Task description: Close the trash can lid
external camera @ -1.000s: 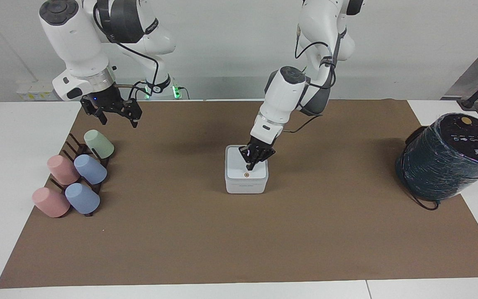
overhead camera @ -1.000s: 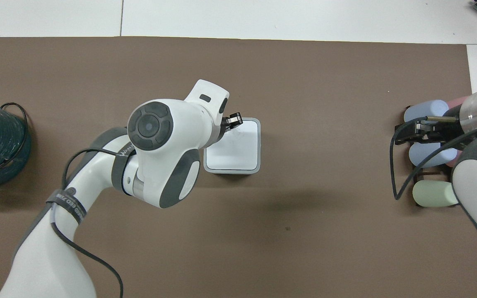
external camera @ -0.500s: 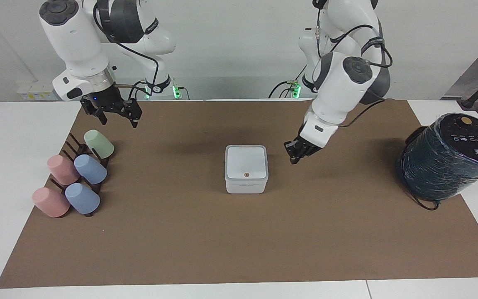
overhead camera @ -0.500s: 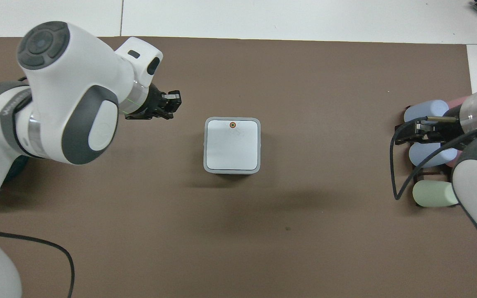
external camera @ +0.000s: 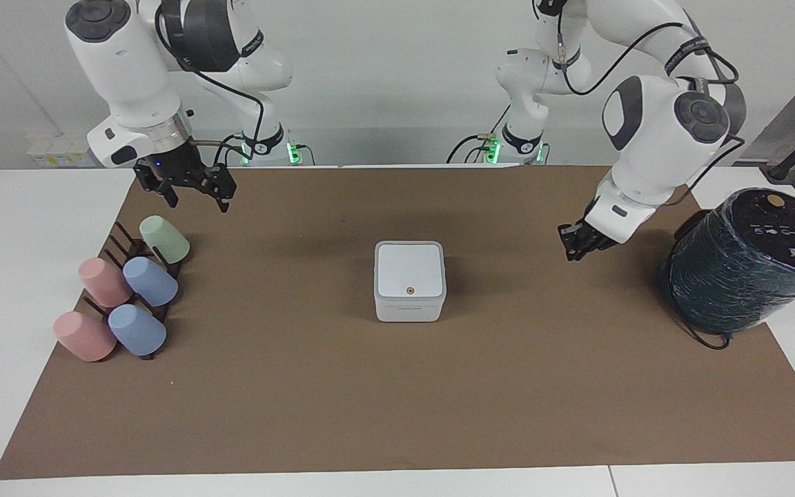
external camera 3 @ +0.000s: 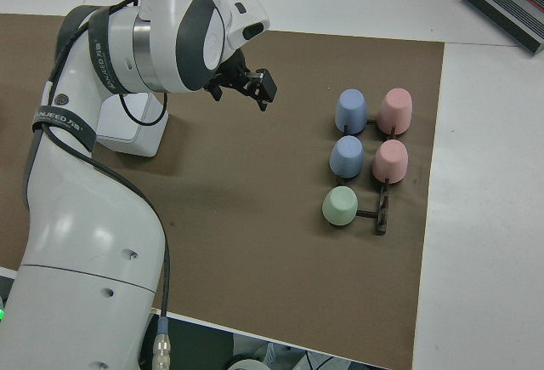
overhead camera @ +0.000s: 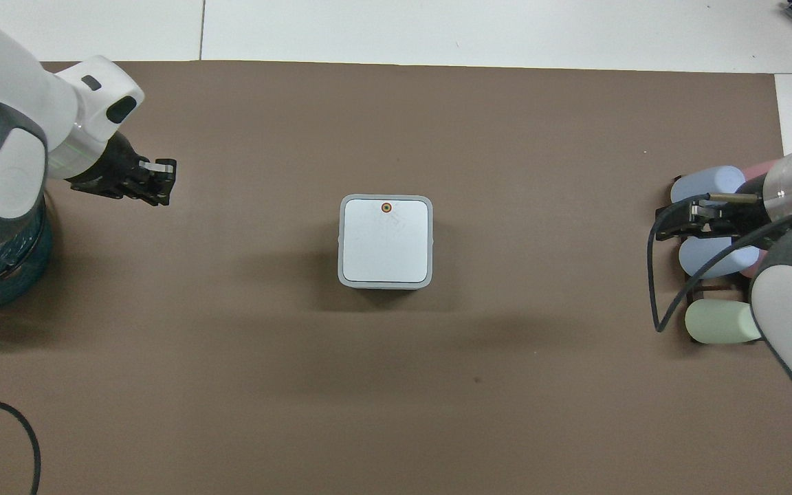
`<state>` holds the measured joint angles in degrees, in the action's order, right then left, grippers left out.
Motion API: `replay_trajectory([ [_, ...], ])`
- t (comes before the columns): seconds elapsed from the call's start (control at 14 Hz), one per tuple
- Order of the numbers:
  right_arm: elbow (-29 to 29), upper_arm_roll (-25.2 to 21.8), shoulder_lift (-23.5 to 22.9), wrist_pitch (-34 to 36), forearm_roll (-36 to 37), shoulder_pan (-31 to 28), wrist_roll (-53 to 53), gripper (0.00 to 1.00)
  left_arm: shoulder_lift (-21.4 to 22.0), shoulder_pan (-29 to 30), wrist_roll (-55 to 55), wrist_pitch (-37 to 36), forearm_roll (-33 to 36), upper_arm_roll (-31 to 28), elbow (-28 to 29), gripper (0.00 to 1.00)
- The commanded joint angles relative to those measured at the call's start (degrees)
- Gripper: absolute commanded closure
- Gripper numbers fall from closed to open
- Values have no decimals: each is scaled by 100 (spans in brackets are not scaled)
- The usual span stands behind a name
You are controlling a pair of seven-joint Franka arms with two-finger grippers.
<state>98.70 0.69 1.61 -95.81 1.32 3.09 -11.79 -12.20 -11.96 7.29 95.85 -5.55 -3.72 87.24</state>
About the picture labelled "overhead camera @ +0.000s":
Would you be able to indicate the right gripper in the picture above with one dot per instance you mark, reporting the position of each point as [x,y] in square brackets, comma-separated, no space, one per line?
[746,216]

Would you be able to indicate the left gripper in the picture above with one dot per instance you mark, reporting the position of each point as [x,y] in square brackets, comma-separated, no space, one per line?
[108,172]

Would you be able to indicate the white square trash can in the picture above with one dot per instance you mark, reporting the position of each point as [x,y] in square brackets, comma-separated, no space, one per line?
[386,240]

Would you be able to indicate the light blue foam cylinder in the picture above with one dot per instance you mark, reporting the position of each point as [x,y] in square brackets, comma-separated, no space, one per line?
[709,182]
[709,265]

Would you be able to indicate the black rack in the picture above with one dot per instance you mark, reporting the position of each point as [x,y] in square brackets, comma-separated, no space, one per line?
[705,289]

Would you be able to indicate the pink foam cylinder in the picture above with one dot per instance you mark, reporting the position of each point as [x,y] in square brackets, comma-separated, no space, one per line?
[753,267]
[760,168]

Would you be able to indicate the light green foam cylinder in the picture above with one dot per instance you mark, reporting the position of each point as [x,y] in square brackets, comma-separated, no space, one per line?
[719,322]

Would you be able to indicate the dark teal round container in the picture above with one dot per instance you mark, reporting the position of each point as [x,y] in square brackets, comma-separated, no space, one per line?
[4,275]

